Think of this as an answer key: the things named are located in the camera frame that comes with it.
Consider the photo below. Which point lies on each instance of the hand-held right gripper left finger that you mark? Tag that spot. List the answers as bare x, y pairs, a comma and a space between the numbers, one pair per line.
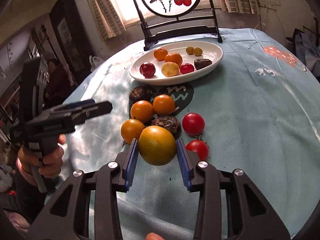
132, 162

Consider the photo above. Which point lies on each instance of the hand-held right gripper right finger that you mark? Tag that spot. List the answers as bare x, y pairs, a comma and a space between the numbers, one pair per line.
183, 165

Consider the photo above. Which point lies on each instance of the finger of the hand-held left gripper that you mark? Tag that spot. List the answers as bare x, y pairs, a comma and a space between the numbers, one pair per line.
100, 108
72, 106

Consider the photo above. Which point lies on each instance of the greenish yellow orange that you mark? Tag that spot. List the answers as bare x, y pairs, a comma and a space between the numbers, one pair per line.
157, 145

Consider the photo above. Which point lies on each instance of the dark red plum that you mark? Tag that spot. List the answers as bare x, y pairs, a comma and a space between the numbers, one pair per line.
147, 70

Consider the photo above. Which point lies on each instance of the yellow lemon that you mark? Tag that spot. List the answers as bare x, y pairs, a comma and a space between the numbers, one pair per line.
170, 69

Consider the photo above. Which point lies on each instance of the small mandarin orange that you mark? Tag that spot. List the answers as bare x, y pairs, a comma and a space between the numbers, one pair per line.
160, 54

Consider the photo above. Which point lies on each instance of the large mandarin orange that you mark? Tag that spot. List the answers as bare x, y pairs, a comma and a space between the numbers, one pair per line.
173, 58

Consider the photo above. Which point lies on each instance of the small red tomato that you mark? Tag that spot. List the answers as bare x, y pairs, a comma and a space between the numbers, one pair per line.
187, 68

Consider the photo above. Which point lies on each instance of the dark wrinkled passion fruit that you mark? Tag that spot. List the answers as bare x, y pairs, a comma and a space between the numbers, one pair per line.
140, 93
166, 123
202, 63

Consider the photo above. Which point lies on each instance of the small yellow kumquat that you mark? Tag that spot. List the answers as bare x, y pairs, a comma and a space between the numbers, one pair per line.
198, 51
190, 50

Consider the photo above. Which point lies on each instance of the white oval plate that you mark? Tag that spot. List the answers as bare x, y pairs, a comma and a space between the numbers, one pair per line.
211, 51

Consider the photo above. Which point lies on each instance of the person's left forearm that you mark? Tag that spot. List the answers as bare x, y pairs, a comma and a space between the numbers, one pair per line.
23, 173

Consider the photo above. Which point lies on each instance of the person's left hand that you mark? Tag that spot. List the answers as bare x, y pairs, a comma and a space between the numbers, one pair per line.
53, 160

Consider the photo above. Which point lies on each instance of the person's right hand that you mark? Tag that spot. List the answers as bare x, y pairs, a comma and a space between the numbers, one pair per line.
155, 236

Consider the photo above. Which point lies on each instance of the smooth orange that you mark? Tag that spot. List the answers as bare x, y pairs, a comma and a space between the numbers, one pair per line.
163, 104
132, 130
142, 111

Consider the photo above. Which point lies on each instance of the white plastic bag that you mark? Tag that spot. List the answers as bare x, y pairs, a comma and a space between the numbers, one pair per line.
96, 62

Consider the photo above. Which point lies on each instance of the light blue printed tablecloth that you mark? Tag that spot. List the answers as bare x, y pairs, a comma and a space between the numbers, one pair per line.
250, 130

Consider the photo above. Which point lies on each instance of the round painted table screen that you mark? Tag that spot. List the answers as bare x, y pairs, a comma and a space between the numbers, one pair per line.
155, 5

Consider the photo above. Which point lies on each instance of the pile of blue clothes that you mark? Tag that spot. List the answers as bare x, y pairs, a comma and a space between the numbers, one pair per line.
306, 47

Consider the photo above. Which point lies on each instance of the dark framed wall hanging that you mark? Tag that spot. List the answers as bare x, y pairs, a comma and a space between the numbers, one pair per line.
66, 42

